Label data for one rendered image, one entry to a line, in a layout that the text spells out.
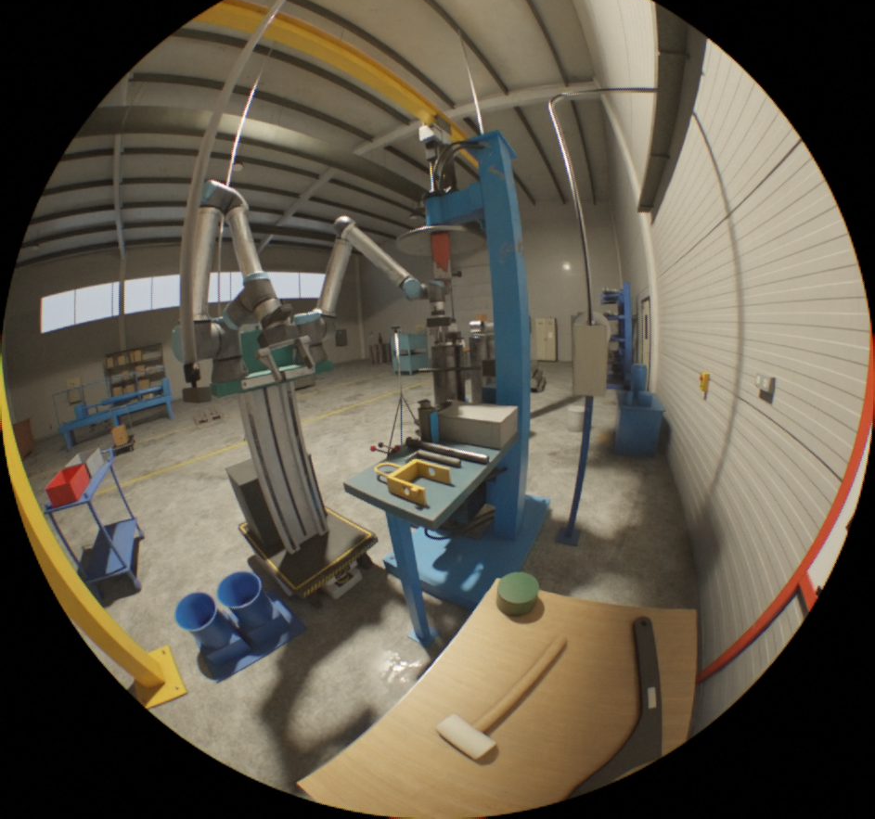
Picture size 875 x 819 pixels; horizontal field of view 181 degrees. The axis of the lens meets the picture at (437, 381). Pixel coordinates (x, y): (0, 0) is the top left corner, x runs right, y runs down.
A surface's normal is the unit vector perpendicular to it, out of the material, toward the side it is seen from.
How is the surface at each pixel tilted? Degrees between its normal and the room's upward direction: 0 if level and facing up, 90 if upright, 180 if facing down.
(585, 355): 90
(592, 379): 90
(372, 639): 0
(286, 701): 0
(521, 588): 0
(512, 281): 90
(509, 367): 90
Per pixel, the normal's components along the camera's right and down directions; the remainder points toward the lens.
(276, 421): 0.85, 0.04
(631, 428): -0.55, 0.19
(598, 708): -0.07, -0.98
